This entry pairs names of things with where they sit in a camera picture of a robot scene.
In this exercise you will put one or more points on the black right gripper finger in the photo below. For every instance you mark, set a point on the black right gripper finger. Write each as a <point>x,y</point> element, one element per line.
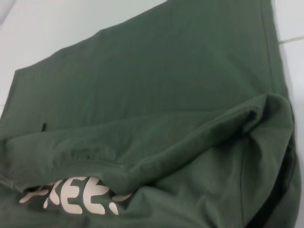
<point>291,156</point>

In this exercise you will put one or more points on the dark green t-shirt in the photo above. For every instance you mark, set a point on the dark green t-shirt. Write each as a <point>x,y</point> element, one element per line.
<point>152,107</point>

